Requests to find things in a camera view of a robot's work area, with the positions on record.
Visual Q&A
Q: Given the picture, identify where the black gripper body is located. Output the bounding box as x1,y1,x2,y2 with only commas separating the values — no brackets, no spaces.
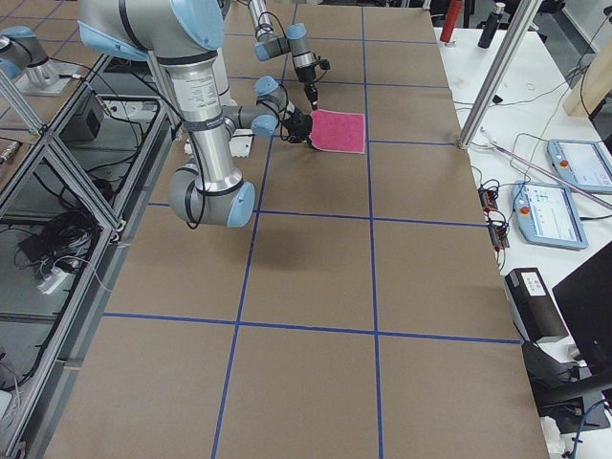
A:
282,110,313,142
296,66,317,98

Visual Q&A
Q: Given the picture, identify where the aluminium frame post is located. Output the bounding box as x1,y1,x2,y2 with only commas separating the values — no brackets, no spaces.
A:
457,0,543,150

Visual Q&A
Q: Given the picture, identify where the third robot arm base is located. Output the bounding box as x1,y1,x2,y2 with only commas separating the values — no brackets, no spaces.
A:
1,26,80,97

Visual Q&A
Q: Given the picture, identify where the far blue teach pendant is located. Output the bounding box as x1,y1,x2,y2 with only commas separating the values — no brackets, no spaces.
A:
547,140,611,194

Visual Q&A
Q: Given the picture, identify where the black bottle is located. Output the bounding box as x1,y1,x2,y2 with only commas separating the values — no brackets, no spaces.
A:
477,2,505,49

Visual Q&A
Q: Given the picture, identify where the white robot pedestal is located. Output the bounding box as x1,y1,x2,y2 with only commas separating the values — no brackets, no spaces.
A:
213,48,253,158

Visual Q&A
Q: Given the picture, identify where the red bottle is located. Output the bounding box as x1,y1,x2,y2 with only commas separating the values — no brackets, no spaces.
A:
440,0,464,43

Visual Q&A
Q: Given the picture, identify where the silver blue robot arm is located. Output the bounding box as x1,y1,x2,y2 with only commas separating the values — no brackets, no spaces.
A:
247,0,330,111
78,1,313,228

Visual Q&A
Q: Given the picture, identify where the blue teach pendant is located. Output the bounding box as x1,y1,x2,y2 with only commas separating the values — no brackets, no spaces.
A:
512,182,588,251
547,140,611,194

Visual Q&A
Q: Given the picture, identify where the black monitor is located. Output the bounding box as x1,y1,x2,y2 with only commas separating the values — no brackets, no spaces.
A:
553,243,611,372

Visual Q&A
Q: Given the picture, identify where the white power strip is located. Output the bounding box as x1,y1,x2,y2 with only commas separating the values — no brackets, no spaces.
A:
37,267,69,295

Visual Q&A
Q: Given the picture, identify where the near blue teach pendant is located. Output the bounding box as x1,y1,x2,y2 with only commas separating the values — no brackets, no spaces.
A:
512,182,588,251

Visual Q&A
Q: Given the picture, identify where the black box with label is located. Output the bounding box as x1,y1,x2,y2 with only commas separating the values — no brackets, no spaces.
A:
504,268,569,344

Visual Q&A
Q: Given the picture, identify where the pink towel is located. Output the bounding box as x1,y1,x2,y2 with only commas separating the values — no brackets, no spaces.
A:
310,109,365,154

